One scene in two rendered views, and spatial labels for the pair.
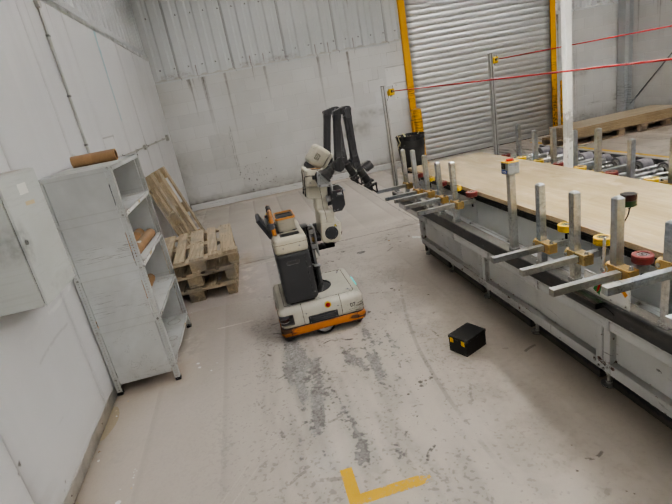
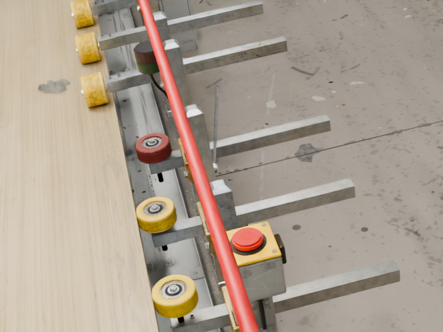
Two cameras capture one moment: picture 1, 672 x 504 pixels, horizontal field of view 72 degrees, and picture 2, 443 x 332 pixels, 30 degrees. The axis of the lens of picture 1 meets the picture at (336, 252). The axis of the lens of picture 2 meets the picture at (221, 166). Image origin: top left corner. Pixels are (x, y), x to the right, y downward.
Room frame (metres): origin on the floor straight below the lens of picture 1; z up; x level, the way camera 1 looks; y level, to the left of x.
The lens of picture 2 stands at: (3.30, -0.98, 1.90)
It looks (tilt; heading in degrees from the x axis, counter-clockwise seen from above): 34 degrees down; 183
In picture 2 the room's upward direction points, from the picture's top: 11 degrees counter-clockwise
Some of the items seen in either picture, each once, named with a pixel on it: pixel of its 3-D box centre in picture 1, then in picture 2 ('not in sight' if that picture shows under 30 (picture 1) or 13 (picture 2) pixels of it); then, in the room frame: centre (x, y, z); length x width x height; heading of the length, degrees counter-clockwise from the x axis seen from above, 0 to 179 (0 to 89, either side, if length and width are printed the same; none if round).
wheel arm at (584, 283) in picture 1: (599, 279); (239, 144); (1.68, -1.02, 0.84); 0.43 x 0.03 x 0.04; 99
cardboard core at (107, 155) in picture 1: (94, 158); not in sight; (3.47, 1.57, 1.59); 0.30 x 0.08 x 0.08; 99
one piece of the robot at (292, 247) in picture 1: (295, 254); not in sight; (3.50, 0.32, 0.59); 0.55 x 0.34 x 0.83; 9
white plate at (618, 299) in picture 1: (605, 289); not in sight; (1.76, -1.10, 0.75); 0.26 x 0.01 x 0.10; 9
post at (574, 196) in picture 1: (574, 241); (212, 209); (1.98, -1.09, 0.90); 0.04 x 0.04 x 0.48; 9
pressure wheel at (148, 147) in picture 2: (642, 265); (156, 161); (1.71, -1.22, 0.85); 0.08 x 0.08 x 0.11
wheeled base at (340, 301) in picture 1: (316, 300); not in sight; (3.52, 0.23, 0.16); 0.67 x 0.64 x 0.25; 99
